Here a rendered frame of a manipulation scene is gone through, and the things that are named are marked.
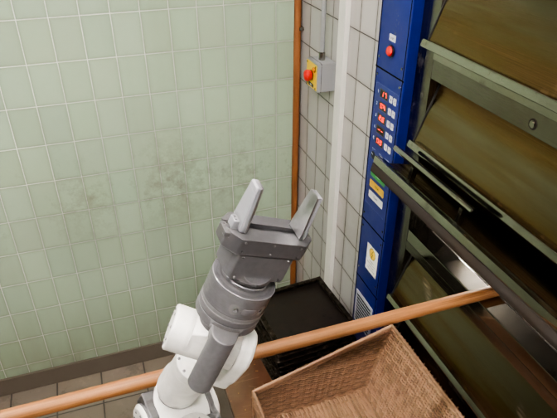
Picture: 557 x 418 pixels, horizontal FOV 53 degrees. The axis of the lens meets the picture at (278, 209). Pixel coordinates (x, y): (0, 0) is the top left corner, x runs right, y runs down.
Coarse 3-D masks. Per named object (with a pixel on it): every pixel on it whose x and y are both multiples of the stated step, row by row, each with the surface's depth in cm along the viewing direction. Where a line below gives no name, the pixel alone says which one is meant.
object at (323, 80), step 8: (312, 56) 194; (312, 64) 189; (320, 64) 186; (328, 64) 187; (336, 64) 188; (312, 72) 191; (320, 72) 188; (328, 72) 189; (312, 80) 192; (320, 80) 189; (328, 80) 190; (312, 88) 193; (320, 88) 191; (328, 88) 192
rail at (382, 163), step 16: (384, 160) 141; (400, 176) 133; (416, 192) 126; (432, 208) 121; (448, 224) 116; (464, 240) 111; (480, 256) 107; (496, 272) 103; (512, 288) 100; (528, 288) 98; (528, 304) 96; (544, 304) 94; (544, 320) 93
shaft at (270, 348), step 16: (480, 288) 134; (416, 304) 129; (432, 304) 129; (448, 304) 130; (464, 304) 132; (352, 320) 125; (368, 320) 125; (384, 320) 125; (400, 320) 127; (304, 336) 121; (320, 336) 121; (336, 336) 122; (256, 352) 117; (272, 352) 118; (112, 384) 110; (128, 384) 110; (144, 384) 111; (48, 400) 107; (64, 400) 107; (80, 400) 107; (96, 400) 108; (0, 416) 104; (16, 416) 104; (32, 416) 105
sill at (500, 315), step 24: (408, 240) 162; (432, 240) 156; (432, 264) 152; (456, 264) 147; (456, 288) 142; (480, 312) 134; (504, 312) 131; (504, 336) 127; (528, 336) 124; (528, 360) 120; (552, 360) 118; (552, 384) 115
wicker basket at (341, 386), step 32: (352, 352) 173; (288, 384) 171; (320, 384) 176; (352, 384) 182; (384, 384) 176; (256, 416) 169; (288, 416) 176; (320, 416) 176; (352, 416) 176; (384, 416) 175; (416, 416) 161; (448, 416) 149
